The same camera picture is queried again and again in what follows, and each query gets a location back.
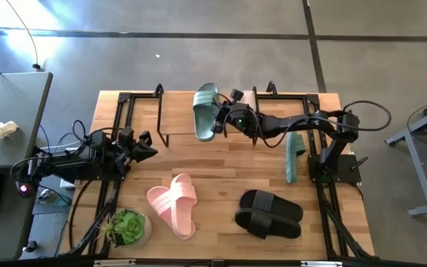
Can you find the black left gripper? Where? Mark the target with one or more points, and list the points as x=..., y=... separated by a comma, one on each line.
x=122, y=155

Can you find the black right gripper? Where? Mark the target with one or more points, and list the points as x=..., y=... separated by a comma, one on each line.
x=241, y=118

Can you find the green rubber slide sandal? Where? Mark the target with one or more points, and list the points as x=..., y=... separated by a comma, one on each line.
x=204, y=115
x=293, y=163

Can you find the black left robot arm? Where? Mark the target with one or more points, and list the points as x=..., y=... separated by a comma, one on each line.
x=69, y=163

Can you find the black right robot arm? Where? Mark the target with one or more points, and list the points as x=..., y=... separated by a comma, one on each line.
x=298, y=124

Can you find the potted green succulent plant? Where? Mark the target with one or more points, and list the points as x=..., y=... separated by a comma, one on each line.
x=128, y=228

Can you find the grey computer mouse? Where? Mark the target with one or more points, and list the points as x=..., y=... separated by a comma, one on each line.
x=46, y=196

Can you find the black device with indicator light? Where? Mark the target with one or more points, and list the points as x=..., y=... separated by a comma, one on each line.
x=24, y=188

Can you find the grey desk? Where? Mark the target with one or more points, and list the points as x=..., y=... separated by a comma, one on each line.
x=6, y=155

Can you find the crumpled white cloth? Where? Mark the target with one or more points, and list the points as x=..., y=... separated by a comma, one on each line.
x=2, y=130

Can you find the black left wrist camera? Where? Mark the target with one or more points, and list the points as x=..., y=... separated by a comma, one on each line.
x=146, y=137

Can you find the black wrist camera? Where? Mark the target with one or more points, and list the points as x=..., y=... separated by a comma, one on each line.
x=236, y=95
x=146, y=137

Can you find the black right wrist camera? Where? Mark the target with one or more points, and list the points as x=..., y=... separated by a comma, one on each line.
x=236, y=95

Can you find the wooden shelf with black frame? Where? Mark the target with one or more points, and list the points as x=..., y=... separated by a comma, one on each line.
x=178, y=115

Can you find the black aluminium rig frame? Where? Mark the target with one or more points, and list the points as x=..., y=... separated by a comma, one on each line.
x=126, y=98

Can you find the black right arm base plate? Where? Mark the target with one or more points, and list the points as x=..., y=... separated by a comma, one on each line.
x=347, y=170

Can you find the grey metal table frame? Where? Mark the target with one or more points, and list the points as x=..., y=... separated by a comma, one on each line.
x=417, y=174

